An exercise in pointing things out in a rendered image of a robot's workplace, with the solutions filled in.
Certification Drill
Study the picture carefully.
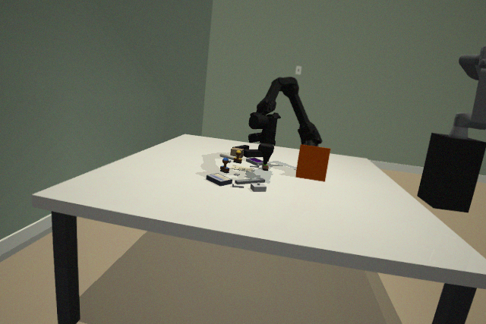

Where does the blue-handled rubber stamp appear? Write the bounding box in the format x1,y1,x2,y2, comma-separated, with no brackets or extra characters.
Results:
220,158,229,173

